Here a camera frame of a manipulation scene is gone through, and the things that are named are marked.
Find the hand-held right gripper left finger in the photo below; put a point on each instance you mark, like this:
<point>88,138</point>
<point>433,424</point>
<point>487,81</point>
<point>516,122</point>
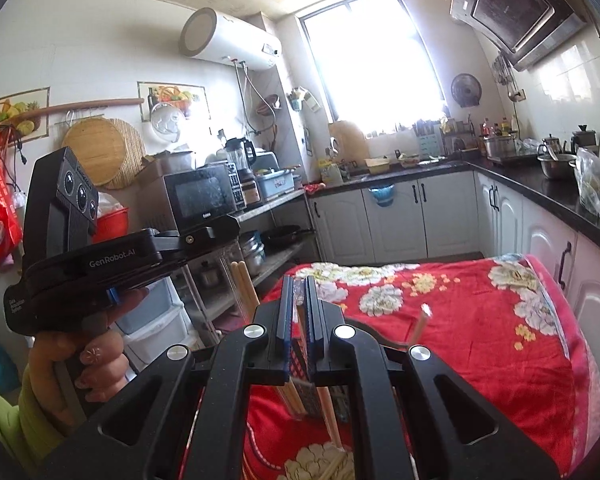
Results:
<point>280,320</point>

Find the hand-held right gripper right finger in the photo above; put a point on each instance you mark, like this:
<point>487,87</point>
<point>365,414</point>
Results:
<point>311,320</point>

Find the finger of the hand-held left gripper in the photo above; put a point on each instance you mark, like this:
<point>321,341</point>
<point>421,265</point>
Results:
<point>205,235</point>

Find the chopstick pair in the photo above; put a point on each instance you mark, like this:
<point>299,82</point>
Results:
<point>245,290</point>
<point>419,325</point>

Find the black plastic utensil holder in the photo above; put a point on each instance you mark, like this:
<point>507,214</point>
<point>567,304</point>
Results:
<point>298,365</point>

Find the pile of wooden chopsticks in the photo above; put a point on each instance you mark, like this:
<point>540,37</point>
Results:
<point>325,465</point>

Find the person's left forearm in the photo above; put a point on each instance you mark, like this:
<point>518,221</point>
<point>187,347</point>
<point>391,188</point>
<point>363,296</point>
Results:
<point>30,435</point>

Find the person's left hand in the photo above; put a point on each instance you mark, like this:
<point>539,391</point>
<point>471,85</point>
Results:
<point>105,355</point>

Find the black microwave oven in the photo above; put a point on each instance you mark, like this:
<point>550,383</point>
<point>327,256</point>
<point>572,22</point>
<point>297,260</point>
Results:
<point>200,195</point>

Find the stack of steel pots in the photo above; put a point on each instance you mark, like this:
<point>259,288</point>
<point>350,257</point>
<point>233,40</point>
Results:
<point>252,255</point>

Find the red plastic basin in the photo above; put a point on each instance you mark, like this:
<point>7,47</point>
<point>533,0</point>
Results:
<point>115,222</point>

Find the metal shelf rack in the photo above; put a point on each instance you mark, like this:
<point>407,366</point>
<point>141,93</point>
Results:
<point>260,212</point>

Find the black frying pan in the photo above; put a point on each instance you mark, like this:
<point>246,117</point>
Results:
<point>282,235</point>

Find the blue storage box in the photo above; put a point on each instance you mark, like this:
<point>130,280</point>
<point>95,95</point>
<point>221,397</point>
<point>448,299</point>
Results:
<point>275,185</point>

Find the black blender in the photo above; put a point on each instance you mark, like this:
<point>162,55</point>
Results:
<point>237,152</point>

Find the plastic drawer unit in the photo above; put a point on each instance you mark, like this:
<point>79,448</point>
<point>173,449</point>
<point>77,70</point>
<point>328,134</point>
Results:
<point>155,320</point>

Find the round bamboo mat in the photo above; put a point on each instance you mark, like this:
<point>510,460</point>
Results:
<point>135,150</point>

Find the round wooden cutting board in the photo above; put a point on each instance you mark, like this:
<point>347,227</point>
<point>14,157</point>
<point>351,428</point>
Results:
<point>95,150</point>

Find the white round lid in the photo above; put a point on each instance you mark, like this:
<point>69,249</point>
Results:
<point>167,122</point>

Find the red cloth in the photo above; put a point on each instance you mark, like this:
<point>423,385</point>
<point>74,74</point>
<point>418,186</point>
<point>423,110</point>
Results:
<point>315,189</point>

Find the white kitchen cabinets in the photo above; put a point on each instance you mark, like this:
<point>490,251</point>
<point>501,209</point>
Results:
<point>405,225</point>

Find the blue plastic bag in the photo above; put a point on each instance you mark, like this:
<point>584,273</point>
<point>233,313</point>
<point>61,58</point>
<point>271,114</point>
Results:
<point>381,196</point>

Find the red floral blanket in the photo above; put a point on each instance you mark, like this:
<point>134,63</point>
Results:
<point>455,360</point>

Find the wooden rolling pin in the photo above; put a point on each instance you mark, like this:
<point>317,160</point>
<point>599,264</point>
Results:
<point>95,105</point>

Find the yellow food container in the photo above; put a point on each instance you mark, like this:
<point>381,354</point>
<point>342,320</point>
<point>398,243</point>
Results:
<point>377,166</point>

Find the tan cutting board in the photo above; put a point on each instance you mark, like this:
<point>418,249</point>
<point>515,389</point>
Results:
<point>350,142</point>

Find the white water heater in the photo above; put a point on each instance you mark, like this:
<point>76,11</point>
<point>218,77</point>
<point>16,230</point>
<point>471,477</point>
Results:
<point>230,40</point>

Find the pale green utensil organizer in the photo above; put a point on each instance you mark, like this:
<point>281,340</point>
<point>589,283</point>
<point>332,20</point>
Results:
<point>430,142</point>

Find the kitchen window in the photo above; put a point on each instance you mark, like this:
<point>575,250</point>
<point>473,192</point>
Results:
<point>370,60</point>

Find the steel stockpot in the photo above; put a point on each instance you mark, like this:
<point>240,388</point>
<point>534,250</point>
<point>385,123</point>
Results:
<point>500,147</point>

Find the steel mixing bowl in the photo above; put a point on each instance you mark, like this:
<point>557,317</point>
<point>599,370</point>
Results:
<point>555,165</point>

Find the range hood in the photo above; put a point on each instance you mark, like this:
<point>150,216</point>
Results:
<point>510,5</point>

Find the fruit wall poster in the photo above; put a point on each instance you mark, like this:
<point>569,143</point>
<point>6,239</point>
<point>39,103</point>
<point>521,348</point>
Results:
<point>170,92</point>
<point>5,112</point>

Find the wall exhaust fan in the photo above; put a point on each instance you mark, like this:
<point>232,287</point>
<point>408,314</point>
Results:
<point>466,89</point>

